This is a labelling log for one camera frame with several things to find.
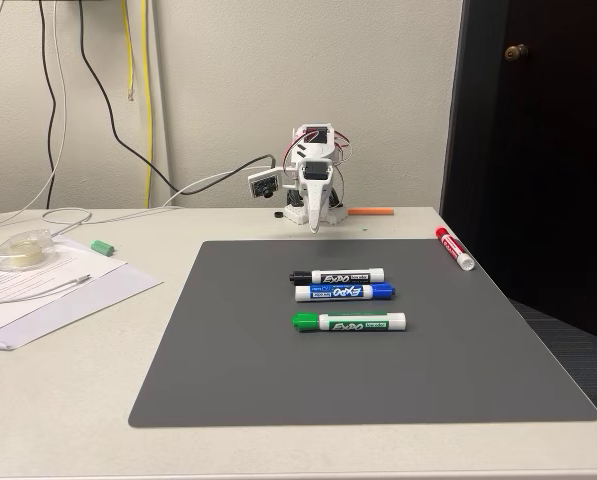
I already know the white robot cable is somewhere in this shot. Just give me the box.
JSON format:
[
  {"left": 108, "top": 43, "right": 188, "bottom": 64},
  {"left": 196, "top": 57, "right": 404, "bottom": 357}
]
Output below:
[{"left": 41, "top": 169, "right": 252, "bottom": 239}]

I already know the red dry erase marker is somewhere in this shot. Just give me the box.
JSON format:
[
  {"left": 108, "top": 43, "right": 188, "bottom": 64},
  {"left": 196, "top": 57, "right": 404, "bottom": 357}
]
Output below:
[{"left": 434, "top": 225, "right": 476, "bottom": 272}]

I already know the clear tape dispenser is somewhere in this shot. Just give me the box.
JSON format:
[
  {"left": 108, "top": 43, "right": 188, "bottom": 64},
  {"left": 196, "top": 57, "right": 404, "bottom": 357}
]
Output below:
[{"left": 0, "top": 228, "right": 57, "bottom": 273}]

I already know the black dry erase marker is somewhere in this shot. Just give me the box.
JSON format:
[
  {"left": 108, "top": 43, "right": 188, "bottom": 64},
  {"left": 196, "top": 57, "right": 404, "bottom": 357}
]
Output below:
[{"left": 288, "top": 268, "right": 385, "bottom": 286}]

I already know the long yellow cable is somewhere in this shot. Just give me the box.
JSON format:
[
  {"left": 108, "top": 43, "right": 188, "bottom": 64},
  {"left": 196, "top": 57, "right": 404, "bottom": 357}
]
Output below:
[{"left": 141, "top": 0, "right": 154, "bottom": 209}]

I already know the plain white paper sheet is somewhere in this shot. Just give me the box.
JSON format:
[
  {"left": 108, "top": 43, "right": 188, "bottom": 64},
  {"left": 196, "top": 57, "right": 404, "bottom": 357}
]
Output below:
[{"left": 0, "top": 259, "right": 164, "bottom": 351}]

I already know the thin white plug cable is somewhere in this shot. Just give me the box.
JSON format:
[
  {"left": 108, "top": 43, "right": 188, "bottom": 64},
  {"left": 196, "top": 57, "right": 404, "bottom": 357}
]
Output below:
[{"left": 0, "top": 273, "right": 92, "bottom": 306}]

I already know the grey rubber mat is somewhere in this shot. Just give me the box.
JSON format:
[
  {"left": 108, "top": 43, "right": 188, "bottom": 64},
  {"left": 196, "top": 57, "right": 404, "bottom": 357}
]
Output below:
[{"left": 127, "top": 238, "right": 597, "bottom": 429}]

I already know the printed white paper sheet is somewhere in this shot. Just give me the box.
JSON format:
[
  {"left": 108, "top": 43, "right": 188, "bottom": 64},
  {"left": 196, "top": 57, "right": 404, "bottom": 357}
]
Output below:
[{"left": 0, "top": 234, "right": 129, "bottom": 321}]

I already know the blue dry erase marker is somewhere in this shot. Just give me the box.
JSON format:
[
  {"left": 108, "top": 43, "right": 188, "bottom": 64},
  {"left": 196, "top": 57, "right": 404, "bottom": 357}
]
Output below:
[{"left": 294, "top": 282, "right": 397, "bottom": 303}]

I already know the dark wooden door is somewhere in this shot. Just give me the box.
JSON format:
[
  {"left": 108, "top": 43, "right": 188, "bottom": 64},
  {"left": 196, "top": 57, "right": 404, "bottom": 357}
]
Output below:
[{"left": 440, "top": 0, "right": 597, "bottom": 346}]

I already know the thin black wall cable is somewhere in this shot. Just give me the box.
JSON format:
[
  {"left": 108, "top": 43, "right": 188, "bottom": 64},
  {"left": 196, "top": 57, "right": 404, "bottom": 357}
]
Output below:
[{"left": 38, "top": 0, "right": 58, "bottom": 210}]

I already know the green dry erase marker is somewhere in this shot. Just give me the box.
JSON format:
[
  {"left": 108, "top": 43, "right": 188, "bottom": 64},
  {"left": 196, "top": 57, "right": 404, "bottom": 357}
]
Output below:
[{"left": 291, "top": 311, "right": 408, "bottom": 333}]

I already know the thick black camera cable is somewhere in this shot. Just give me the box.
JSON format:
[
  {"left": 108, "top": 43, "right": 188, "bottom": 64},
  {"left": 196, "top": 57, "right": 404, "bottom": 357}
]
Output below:
[{"left": 79, "top": 0, "right": 277, "bottom": 196}]

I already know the white gripper camera module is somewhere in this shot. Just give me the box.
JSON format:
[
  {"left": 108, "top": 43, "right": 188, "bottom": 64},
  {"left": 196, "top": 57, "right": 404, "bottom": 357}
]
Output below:
[{"left": 247, "top": 167, "right": 283, "bottom": 199}]

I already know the white wall cable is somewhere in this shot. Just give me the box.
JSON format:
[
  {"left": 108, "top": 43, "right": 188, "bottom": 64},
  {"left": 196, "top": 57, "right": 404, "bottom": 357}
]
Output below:
[{"left": 0, "top": 0, "right": 69, "bottom": 234}]

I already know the short yellow cable with plug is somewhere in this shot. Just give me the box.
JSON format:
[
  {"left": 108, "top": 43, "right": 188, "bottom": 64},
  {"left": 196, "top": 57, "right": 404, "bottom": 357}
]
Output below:
[{"left": 121, "top": 0, "right": 135, "bottom": 103}]

